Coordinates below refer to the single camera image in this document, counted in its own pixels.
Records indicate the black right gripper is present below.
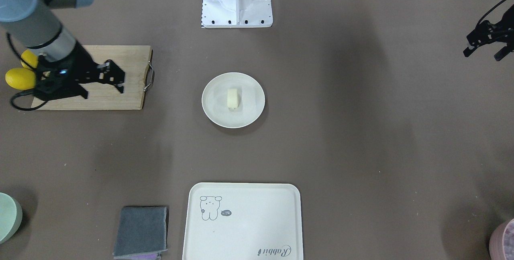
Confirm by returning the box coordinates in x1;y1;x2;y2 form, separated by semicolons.
33;45;125;101

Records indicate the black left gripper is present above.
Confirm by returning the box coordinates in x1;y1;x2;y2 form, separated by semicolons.
463;20;514;61

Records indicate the pale cream bun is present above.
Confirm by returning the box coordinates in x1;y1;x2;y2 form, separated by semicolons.
226;88;239;110

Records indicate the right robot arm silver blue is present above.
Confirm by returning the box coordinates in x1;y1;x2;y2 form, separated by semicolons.
0;0;125;102

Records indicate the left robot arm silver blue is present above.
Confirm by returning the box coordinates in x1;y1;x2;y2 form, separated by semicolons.
463;0;514;61

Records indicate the cream rectangular tray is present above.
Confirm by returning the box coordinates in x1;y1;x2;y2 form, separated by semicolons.
182;182;304;260

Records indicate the wooden cutting board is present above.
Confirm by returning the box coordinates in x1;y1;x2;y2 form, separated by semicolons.
31;45;155;111

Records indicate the yellow lemon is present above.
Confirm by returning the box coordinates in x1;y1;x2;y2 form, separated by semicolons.
20;49;38;70
5;68;36;91

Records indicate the mint green bowl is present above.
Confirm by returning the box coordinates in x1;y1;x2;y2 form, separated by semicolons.
0;192;22;244

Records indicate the cream round plate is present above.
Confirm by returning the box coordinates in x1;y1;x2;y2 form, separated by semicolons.
201;72;266;129

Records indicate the grey folded cloth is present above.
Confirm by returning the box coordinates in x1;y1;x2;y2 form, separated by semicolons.
113;206;168;260

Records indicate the pink bowl with ice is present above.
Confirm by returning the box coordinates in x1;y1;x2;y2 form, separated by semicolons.
489;219;514;260

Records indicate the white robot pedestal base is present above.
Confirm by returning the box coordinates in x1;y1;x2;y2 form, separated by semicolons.
201;0;273;28

